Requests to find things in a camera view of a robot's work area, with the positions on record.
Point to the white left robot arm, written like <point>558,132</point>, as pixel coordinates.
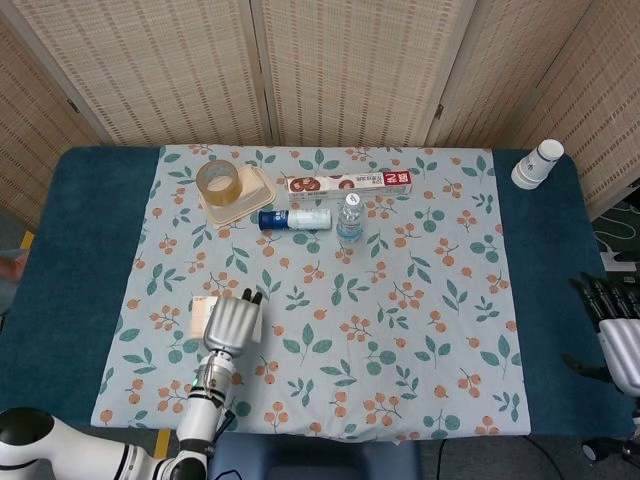
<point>125,440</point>

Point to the blue white spray can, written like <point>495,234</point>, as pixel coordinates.
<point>300,219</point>

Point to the clear water bottle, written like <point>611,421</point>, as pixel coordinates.
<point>350,222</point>

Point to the floral leaf tablecloth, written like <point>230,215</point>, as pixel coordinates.
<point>350,325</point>

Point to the clear brown tape roll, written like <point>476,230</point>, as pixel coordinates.
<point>227,192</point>

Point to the black wheeled stand base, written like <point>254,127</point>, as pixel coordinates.
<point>600,450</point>

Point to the bamboo folding screen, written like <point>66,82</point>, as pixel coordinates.
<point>320,70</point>

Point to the red white cling film box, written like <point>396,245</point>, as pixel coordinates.
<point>350,184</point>

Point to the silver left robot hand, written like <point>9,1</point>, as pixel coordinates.
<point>231,322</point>

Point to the white paper cup stack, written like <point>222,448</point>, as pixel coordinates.
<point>535,167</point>

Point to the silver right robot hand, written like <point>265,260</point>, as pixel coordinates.
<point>620,340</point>

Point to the blue chair seat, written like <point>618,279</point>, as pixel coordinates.
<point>310,457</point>

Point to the orange tissue pack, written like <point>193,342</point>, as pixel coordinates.
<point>202,320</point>

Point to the white power strip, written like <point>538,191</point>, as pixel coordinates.
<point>617,261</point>

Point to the teal blue table cover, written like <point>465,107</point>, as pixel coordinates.
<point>70,240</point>

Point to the beige plastic container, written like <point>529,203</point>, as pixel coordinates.
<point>255,192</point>

